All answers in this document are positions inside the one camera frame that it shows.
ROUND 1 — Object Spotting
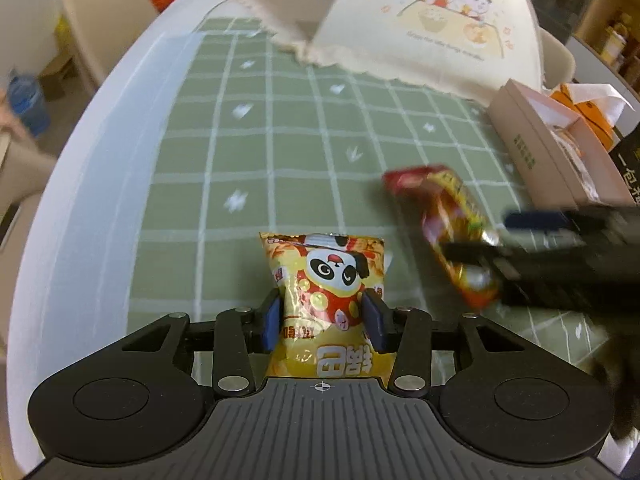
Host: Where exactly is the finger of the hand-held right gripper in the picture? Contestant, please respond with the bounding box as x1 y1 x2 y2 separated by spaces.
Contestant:
502 210 618 233
442 241 521 267

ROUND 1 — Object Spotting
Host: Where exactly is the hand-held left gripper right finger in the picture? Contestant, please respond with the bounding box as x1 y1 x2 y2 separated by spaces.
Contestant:
361 289 521 394

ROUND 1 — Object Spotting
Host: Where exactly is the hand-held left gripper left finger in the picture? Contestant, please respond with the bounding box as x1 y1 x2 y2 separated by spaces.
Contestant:
120 290 281 395

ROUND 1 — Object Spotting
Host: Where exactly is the red snack packet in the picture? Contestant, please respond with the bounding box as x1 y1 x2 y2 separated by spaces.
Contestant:
382 163 504 311

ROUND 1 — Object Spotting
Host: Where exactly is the yellow panda snack packet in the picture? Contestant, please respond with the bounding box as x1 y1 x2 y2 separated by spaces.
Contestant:
258 232 399 387

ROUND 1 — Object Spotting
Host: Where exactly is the pink cardboard box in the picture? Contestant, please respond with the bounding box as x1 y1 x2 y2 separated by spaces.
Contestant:
487 78 640 212

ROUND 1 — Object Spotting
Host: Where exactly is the black box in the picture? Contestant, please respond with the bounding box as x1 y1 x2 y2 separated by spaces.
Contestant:
607 124 640 207

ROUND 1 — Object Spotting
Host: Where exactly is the orange tissue pack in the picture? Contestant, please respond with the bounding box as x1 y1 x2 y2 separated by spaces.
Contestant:
549 82 639 152

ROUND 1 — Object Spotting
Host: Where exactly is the beige chair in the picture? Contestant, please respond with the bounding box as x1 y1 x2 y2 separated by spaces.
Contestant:
59 0 159 104
537 27 577 92

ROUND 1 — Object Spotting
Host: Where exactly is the green checked tablecloth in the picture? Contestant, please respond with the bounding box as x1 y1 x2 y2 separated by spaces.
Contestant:
7 0 640 480

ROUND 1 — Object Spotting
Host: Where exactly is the cream cartoon food cover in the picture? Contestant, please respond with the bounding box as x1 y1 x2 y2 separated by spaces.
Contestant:
234 0 547 107

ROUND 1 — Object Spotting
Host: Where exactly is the wooden shelf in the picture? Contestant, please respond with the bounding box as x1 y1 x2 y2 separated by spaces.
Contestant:
572 0 640 82

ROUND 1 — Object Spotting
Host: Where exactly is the blue water bottle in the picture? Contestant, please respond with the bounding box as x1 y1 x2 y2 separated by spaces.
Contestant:
7 72 52 137

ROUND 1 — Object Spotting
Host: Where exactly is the brown cardboard box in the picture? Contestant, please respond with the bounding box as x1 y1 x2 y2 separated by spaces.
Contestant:
39 52 77 99

